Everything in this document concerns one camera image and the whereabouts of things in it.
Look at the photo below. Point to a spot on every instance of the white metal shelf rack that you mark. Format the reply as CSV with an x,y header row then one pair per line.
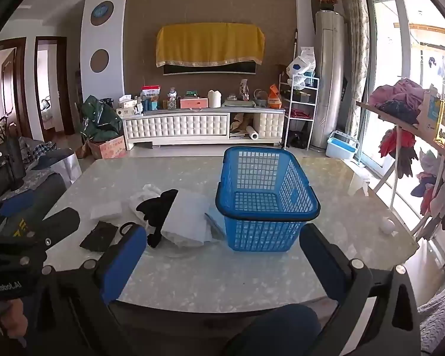
x,y
300,106

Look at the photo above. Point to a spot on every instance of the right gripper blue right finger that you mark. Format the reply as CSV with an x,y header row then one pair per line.
x,y
327,261

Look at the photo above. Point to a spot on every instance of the white quilted cloth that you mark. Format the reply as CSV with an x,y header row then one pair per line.
x,y
147,192

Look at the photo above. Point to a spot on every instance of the pink clothes pile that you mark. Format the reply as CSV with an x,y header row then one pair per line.
x,y
404,90

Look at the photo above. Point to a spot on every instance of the yellow cloth covered TV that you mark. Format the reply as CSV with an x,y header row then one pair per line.
x,y
186,48

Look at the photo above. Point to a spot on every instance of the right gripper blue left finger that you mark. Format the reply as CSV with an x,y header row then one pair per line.
x,y
117,264

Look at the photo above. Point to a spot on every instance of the patterned curtain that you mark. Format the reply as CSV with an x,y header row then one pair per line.
x,y
357,15

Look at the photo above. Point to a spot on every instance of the black plush toy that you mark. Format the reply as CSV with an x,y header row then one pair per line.
x,y
155,211

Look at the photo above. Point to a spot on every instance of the small white ball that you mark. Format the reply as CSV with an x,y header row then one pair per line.
x,y
387,226

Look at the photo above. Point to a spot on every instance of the pink box on cabinet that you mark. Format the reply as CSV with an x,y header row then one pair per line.
x,y
193,103

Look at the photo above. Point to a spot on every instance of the white tufted TV cabinet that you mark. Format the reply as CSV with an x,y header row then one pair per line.
x,y
222,126

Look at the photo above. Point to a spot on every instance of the tall white air conditioner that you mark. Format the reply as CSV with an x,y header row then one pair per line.
x,y
329,52

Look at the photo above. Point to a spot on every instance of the blue plastic basket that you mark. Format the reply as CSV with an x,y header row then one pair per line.
x,y
265,199

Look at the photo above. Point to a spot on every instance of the paper roll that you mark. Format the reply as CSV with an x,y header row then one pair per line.
x,y
252,133

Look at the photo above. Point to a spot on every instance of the white grey cloth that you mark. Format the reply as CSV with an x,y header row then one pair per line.
x,y
193,221

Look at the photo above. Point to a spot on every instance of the round wall plate lower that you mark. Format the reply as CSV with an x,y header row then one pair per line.
x,y
99,60

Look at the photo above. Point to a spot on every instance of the orange bag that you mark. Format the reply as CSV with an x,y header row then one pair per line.
x,y
274,99

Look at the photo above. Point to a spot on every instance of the dark chair with yellow print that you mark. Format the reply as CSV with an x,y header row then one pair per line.
x,y
20,213

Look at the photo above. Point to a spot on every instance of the silver gift bag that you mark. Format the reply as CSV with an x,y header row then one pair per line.
x,y
65,163

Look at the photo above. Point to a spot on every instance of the blue white storage bin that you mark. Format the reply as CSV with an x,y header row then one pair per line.
x,y
341,146

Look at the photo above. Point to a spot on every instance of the white plastic bags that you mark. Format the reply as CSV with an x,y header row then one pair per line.
x,y
301,71

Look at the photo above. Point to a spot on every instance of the white sponge block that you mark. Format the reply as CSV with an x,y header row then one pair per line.
x,y
106,211

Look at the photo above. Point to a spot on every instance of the green plastic bag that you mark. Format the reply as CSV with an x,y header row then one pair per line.
x,y
100,122

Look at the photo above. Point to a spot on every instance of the white jug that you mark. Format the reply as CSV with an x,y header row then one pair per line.
x,y
214,99

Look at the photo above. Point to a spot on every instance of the round wall plate upper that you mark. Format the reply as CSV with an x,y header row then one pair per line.
x,y
101,13

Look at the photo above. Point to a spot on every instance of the round wall plate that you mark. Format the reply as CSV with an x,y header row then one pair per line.
x,y
101,13
99,60

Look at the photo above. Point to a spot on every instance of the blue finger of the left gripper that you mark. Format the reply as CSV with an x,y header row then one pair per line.
x,y
58,226
17,203

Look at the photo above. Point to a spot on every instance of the pink cardboard box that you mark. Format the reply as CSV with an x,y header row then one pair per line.
x,y
114,148

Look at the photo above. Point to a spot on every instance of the black scouring pad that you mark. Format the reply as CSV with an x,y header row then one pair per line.
x,y
100,238

